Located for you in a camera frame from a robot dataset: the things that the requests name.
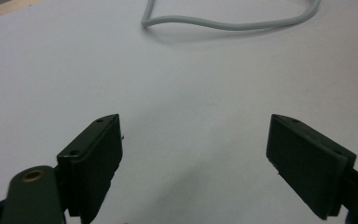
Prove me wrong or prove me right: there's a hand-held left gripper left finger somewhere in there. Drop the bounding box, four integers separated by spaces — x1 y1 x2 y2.
56 113 124 224

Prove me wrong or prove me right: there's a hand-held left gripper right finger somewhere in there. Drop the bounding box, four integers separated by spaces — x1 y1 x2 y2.
265 113 358 221

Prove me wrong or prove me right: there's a grey cable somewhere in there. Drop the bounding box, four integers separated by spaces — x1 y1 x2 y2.
140 0 323 32

